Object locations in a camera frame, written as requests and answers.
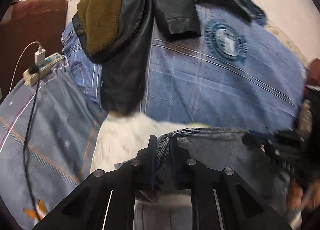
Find person's right hand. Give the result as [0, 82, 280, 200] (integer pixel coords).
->
[286, 59, 319, 211]

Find grey-blue patterned bedsheet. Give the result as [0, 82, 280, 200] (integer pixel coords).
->
[1, 62, 106, 229]

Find black leather fur-lined jacket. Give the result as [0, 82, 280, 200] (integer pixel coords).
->
[72, 0, 201, 116]

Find blue plaid folded quilt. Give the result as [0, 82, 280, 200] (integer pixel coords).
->
[61, 3, 308, 133]

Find white power strip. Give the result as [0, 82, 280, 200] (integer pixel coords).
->
[23, 53, 64, 86]

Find grey denim pants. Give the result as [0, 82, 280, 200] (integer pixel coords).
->
[132, 128, 287, 229]

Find black cable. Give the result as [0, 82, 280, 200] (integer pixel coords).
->
[22, 63, 45, 220]

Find cream leaf-print blanket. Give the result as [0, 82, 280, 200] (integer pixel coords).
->
[90, 112, 208, 208]

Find white phone charger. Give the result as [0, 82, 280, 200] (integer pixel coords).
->
[34, 46, 46, 67]

